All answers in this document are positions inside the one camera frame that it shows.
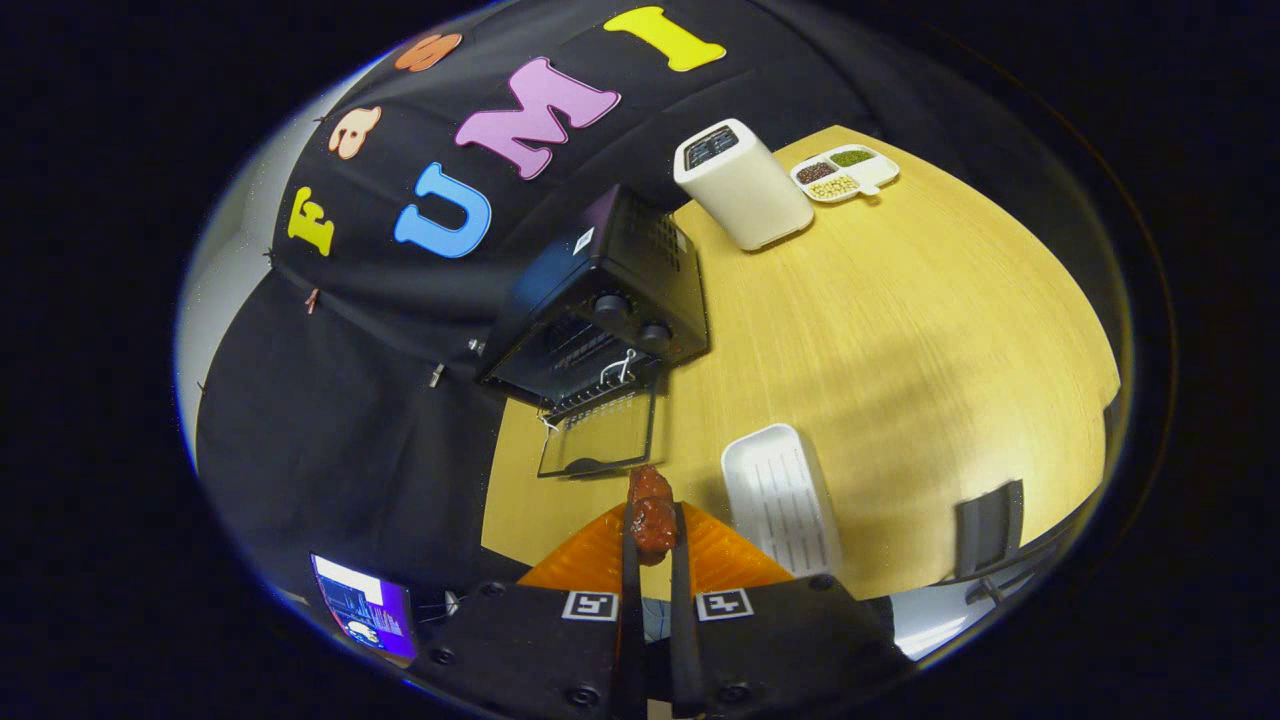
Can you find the black toaster oven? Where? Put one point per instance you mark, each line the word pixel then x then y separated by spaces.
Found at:
pixel 600 280

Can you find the white divided dish with beans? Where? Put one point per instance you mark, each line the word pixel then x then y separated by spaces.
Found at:
pixel 845 172

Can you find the laptop screen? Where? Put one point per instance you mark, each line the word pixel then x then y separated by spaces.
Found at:
pixel 365 605

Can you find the red-brown steak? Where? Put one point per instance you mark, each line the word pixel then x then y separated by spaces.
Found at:
pixel 652 520

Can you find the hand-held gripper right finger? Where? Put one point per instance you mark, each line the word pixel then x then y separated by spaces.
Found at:
pixel 683 620

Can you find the white ribbed tray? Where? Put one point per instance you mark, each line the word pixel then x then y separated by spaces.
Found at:
pixel 780 510

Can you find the black chair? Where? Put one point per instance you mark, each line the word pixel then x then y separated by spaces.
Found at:
pixel 990 525

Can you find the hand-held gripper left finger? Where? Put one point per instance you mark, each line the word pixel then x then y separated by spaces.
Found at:
pixel 632 620

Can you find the white bread toaster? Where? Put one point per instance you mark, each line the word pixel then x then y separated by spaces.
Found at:
pixel 745 190

